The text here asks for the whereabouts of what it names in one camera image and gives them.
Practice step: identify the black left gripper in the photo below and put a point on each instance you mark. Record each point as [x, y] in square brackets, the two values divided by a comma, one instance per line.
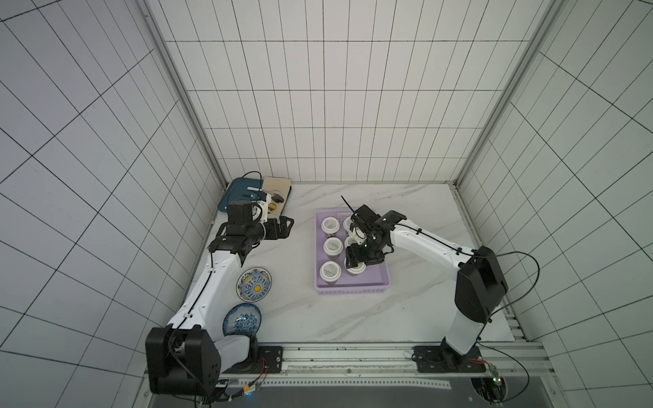
[284, 231]

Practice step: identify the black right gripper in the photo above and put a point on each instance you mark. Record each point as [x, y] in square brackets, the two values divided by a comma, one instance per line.
[366, 254]

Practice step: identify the yogurt cup white lid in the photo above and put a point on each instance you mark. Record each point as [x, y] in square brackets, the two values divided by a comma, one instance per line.
[330, 226]
[333, 248]
[330, 272]
[348, 224]
[357, 270]
[349, 241]

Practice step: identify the purple perforated plastic basket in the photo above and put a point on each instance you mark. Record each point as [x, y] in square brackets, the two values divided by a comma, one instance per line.
[374, 278]

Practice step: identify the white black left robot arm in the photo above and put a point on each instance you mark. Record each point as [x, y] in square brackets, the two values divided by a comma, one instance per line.
[187, 356]

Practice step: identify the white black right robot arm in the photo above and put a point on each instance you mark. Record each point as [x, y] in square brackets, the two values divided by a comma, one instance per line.
[480, 285]

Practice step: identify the dark teal tray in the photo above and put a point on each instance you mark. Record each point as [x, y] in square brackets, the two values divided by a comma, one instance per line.
[238, 191]

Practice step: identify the yellow blue patterned plate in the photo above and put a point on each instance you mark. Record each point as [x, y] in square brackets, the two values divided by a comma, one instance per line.
[253, 285]

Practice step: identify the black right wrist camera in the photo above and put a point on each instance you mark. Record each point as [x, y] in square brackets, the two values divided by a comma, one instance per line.
[367, 222]

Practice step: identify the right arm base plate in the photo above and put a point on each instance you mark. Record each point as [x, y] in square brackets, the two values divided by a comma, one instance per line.
[441, 359]

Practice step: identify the aluminium rail frame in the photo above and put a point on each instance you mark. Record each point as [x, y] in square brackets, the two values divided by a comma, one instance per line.
[387, 375]

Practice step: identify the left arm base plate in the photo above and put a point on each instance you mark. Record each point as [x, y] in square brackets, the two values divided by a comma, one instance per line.
[266, 359]

